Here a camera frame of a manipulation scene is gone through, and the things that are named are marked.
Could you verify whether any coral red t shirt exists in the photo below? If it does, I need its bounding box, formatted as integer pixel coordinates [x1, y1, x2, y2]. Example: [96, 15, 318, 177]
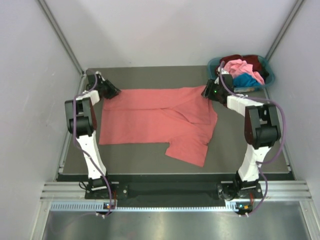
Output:
[99, 85, 218, 167]

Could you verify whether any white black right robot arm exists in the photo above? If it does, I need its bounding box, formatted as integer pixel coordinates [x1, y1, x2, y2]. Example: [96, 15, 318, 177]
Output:
[201, 73, 282, 201]

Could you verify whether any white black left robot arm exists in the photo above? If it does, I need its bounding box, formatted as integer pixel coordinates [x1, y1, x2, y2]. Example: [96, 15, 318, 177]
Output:
[64, 71, 121, 199]

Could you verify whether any teal plastic laundry basket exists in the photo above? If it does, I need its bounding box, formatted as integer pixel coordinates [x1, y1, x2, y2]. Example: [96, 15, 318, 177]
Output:
[207, 54, 275, 93]

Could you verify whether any blue t shirt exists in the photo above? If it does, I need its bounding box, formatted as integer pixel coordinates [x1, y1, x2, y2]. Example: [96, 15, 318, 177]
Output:
[233, 73, 260, 88]

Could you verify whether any light pink t shirt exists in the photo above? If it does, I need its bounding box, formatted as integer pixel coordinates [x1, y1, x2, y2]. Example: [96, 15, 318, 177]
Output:
[223, 59, 265, 86]

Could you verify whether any dark red t shirt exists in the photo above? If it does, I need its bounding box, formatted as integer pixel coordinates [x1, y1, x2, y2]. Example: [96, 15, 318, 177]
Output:
[214, 54, 263, 74]

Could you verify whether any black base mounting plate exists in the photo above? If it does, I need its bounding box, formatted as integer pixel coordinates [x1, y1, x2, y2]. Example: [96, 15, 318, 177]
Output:
[84, 173, 262, 208]

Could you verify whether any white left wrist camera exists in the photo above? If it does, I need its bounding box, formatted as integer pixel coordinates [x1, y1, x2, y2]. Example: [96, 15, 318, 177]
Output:
[95, 71, 103, 82]

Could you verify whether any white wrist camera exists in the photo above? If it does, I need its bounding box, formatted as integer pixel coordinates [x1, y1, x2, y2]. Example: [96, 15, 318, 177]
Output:
[217, 68, 230, 76]
[95, 71, 103, 82]

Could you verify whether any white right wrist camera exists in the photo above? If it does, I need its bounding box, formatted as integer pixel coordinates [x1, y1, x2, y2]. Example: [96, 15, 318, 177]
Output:
[217, 68, 230, 76]

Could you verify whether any left aluminium corner post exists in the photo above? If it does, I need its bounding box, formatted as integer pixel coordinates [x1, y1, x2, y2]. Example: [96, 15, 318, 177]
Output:
[36, 0, 84, 76]

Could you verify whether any aluminium corner post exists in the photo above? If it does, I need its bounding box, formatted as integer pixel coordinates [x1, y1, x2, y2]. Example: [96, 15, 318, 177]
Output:
[265, 0, 306, 62]
[36, 0, 84, 76]

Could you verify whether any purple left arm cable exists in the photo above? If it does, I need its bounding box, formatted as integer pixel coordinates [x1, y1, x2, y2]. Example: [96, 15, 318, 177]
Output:
[48, 69, 118, 236]

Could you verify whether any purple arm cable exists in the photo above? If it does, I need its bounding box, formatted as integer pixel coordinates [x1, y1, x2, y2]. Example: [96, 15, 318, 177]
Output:
[218, 60, 287, 218]
[48, 69, 118, 236]

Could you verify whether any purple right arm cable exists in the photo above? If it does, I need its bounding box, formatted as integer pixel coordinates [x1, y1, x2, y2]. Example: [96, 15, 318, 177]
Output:
[218, 60, 287, 218]

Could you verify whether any right aluminium corner post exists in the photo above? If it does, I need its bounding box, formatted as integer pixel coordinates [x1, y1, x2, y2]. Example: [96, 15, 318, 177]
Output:
[265, 0, 306, 62]

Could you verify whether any white slotted cable duct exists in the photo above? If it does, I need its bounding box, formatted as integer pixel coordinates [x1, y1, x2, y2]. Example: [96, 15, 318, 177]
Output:
[49, 201, 253, 213]

